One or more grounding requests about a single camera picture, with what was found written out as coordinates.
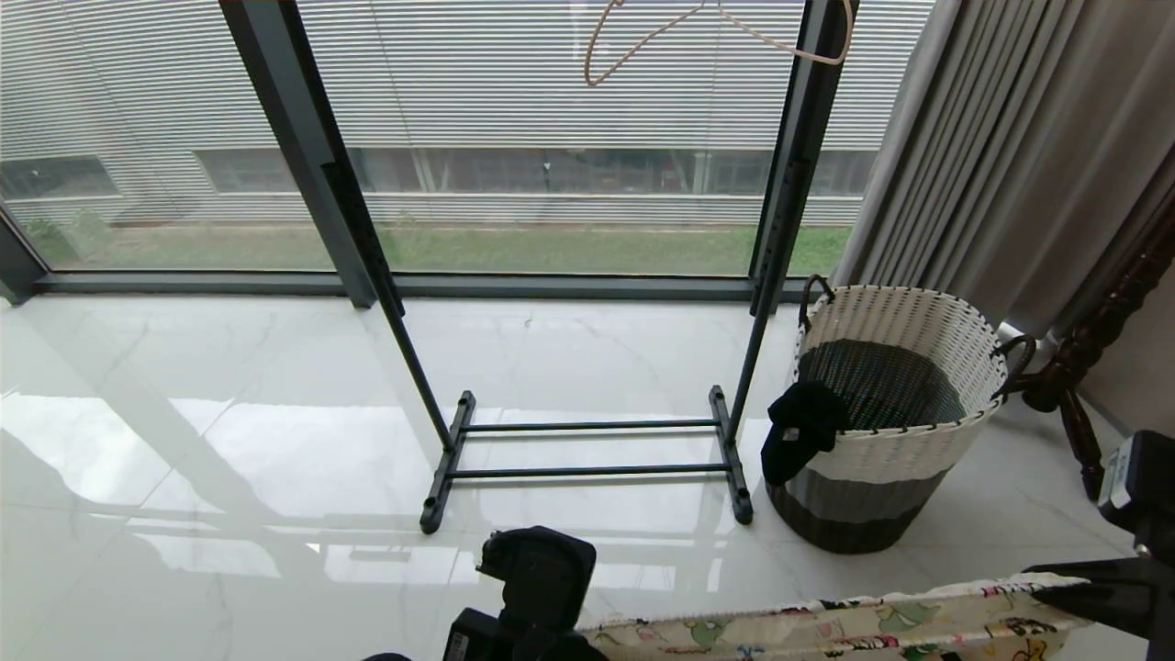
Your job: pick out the dark brown wooden stand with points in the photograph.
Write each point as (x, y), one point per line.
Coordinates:
(1074, 358)

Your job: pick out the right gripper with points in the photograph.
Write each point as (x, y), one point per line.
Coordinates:
(1138, 597)

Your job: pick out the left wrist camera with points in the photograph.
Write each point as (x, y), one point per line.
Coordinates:
(542, 574)

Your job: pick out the beige curtain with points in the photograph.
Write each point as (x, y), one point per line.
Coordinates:
(1010, 138)

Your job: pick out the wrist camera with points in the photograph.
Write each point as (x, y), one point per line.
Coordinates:
(1143, 477)
(542, 574)

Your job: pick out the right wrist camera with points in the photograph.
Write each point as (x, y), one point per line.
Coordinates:
(1143, 477)

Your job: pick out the white laundry basket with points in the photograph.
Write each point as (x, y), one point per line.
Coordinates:
(904, 321)

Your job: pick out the pink clothes hanger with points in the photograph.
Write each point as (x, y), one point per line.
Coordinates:
(652, 41)

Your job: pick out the black clothes rack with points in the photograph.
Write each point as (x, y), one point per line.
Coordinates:
(587, 473)

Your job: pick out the cream printed garment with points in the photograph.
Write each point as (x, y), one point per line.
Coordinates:
(826, 633)

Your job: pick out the black garment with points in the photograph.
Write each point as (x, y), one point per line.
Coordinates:
(799, 431)

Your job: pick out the window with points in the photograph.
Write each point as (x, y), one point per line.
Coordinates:
(138, 138)

